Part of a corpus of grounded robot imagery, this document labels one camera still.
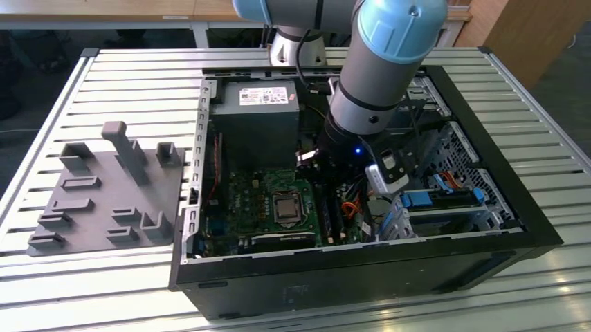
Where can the grey power supply unit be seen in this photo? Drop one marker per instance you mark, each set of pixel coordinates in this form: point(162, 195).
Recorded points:
point(254, 128)

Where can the green motherboard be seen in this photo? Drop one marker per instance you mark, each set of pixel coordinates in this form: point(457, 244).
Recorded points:
point(245, 193)

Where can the blue disk carrier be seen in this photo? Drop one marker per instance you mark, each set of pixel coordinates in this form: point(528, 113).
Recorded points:
point(425, 200)

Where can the black graphics card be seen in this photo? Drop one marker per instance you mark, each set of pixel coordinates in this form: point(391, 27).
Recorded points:
point(283, 240)

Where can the wooden desk white frame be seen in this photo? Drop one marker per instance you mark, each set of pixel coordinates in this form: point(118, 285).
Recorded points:
point(115, 14)

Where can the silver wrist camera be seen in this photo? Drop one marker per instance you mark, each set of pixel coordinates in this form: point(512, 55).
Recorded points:
point(387, 173)

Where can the wooden cabinet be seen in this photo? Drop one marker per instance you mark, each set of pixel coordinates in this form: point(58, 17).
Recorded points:
point(532, 31)

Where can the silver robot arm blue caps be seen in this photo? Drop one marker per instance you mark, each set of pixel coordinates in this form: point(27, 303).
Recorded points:
point(379, 69)

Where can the black open PC case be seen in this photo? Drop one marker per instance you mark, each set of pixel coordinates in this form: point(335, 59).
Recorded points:
point(323, 276)

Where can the grey plastic parts rack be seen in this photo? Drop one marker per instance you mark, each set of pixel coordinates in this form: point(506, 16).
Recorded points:
point(106, 193)

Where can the silver CPU in socket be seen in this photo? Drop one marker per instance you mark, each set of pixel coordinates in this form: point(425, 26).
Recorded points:
point(287, 207)

